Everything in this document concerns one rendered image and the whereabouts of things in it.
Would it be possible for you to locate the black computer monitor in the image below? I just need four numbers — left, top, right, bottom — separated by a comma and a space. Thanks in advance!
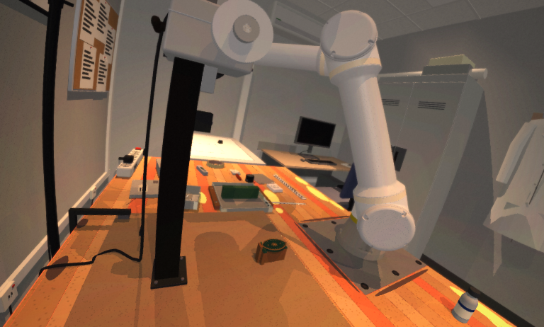
294, 115, 337, 154

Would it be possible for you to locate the white rolled tube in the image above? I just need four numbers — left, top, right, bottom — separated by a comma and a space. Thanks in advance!
378, 67, 489, 81

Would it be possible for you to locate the black lamp stand pole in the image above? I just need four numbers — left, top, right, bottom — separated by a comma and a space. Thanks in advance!
40, 0, 75, 260

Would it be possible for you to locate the black bent bracket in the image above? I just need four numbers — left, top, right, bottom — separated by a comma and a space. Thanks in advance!
68, 207, 132, 234

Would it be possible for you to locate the white round focus knob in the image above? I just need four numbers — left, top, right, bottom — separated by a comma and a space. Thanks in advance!
212, 0, 275, 64

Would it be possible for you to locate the black cable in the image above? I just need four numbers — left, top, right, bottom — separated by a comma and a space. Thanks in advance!
39, 15, 167, 276

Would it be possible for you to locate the white bottle with blue band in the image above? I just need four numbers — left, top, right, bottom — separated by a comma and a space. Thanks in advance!
450, 287, 480, 324

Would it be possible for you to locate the grey metal cabinet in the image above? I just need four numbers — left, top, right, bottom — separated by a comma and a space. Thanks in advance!
377, 70, 486, 260

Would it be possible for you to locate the grey drag collar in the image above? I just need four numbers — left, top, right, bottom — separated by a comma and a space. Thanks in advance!
232, 14, 261, 44

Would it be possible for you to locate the brown box with green disc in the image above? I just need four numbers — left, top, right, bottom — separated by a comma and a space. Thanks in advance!
254, 237, 289, 266

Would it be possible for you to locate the white lab coat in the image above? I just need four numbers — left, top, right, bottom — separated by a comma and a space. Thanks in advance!
483, 117, 544, 262

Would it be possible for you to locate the black box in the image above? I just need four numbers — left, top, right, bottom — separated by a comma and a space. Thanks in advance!
194, 110, 214, 134

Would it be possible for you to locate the steel ruler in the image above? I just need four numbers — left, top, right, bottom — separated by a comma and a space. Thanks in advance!
273, 173, 307, 201

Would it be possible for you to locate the cork notice board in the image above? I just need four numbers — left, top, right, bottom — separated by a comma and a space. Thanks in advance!
67, 0, 120, 101

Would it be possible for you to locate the black copy-stand column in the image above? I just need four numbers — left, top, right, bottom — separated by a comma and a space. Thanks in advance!
150, 57, 205, 290

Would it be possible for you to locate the wooden desk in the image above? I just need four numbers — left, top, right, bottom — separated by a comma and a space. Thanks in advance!
257, 147, 354, 173

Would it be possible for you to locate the white camera carriage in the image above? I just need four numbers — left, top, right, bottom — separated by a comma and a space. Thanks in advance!
161, 0, 256, 94

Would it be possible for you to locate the white air conditioner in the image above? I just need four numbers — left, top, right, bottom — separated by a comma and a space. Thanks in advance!
271, 0, 326, 46

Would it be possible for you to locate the white light table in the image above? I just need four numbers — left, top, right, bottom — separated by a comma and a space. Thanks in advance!
188, 130, 267, 166

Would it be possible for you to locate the grey metal cradle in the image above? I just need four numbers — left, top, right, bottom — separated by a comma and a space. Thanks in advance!
129, 179, 201, 212

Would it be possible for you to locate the white power strip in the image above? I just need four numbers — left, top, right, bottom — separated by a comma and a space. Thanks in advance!
115, 147, 145, 179

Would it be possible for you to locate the grey tray with green pad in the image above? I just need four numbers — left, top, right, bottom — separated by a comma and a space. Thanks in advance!
211, 181, 274, 214

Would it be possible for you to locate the grey bolted mounting plate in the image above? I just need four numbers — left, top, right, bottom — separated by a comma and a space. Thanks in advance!
297, 218, 429, 292

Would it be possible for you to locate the blue chair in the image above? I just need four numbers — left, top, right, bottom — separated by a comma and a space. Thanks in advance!
339, 163, 358, 212

